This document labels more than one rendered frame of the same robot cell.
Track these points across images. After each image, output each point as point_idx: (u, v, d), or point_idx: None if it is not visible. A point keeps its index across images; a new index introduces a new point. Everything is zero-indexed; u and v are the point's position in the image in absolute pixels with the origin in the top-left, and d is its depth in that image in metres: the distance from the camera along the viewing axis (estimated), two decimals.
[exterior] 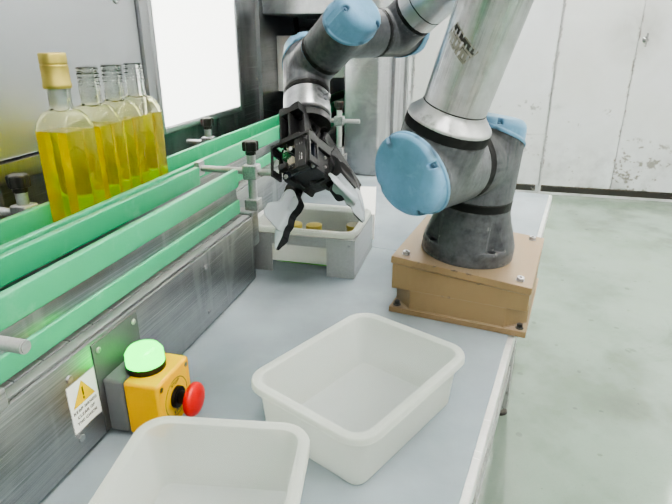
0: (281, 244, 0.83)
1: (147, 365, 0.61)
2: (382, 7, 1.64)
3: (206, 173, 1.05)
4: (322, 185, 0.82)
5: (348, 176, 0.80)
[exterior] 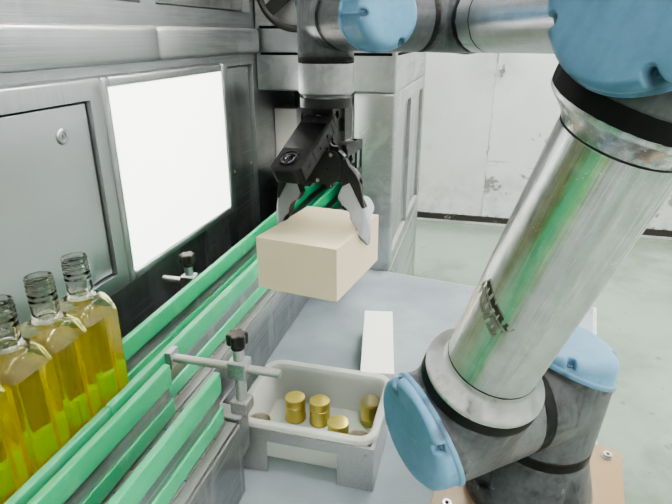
0: (363, 239, 0.78)
1: None
2: (397, 85, 1.41)
3: (182, 355, 0.82)
4: (314, 181, 0.78)
5: None
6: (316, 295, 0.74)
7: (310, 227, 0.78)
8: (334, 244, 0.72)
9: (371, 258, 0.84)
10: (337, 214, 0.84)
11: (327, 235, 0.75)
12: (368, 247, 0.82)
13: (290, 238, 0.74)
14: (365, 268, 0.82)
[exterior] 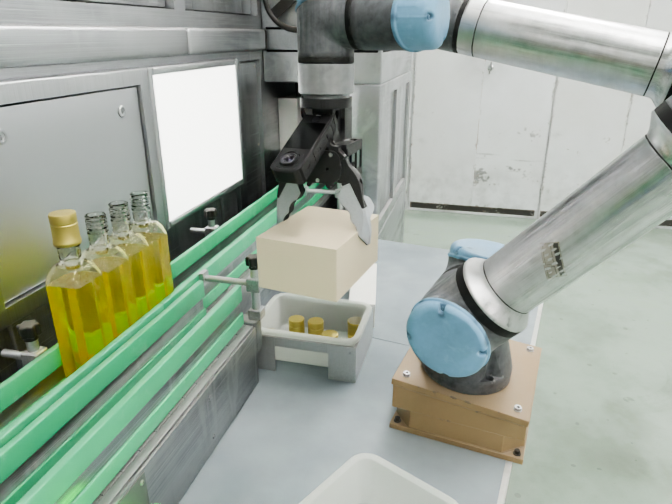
0: (363, 239, 0.78)
1: None
2: (382, 77, 1.66)
3: None
4: (314, 181, 0.78)
5: None
6: (316, 295, 0.74)
7: (310, 227, 0.78)
8: (334, 244, 0.72)
9: (371, 258, 0.84)
10: (337, 214, 0.84)
11: (327, 235, 0.75)
12: (368, 247, 0.82)
13: (290, 238, 0.74)
14: (365, 268, 0.82)
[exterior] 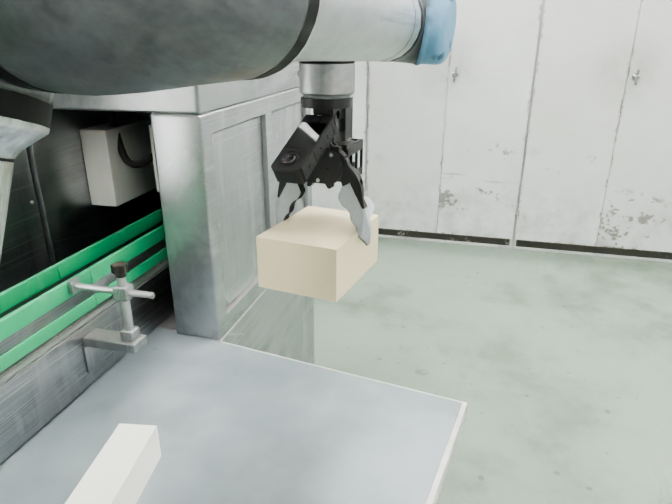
0: (363, 239, 0.78)
1: None
2: (206, 103, 1.05)
3: None
4: (314, 181, 0.78)
5: None
6: (316, 295, 0.74)
7: (310, 227, 0.78)
8: (334, 244, 0.72)
9: (371, 258, 0.84)
10: (337, 214, 0.84)
11: (327, 235, 0.75)
12: (368, 247, 0.82)
13: (290, 238, 0.74)
14: (365, 268, 0.82)
